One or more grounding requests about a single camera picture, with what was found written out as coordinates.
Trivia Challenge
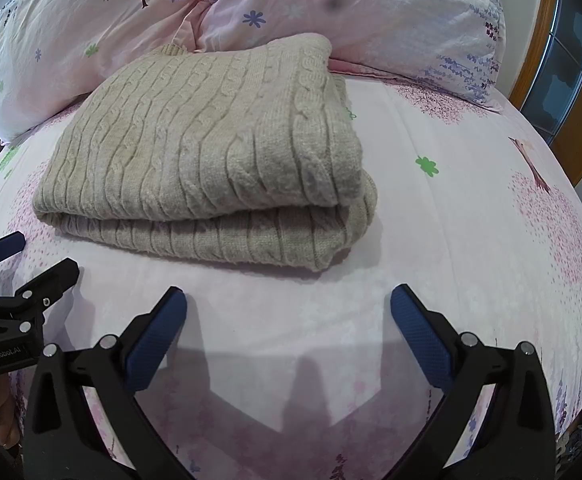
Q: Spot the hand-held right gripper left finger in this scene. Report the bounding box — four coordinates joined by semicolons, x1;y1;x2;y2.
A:
22;286;192;480

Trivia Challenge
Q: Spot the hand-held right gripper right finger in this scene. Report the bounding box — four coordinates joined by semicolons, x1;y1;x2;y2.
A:
388;283;556;480

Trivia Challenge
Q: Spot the beige cable-knit sweater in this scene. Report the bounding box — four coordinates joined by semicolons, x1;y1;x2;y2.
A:
32;32;379;273

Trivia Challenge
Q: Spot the person's left hand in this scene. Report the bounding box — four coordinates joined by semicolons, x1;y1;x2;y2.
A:
0;374;22;452

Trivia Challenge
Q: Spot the pink floral bed sheet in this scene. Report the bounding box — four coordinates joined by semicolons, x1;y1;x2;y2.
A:
0;57;582;480

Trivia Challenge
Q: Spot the pink floral pillow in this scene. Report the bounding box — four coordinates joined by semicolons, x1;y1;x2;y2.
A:
193;0;508;111
0;0;212;147

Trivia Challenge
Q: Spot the wooden framed glass door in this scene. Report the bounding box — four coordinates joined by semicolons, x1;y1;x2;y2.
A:
508;0;582;187

